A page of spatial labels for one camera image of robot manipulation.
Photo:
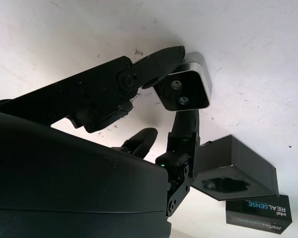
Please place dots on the black camera box base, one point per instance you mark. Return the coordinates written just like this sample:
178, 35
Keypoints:
248, 161

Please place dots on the black RealSense box lid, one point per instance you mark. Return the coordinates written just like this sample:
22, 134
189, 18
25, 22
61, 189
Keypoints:
260, 210

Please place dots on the small silver depth camera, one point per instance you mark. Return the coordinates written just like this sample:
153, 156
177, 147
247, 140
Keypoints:
188, 86

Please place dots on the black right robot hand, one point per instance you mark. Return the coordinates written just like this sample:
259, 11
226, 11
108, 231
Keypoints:
64, 173

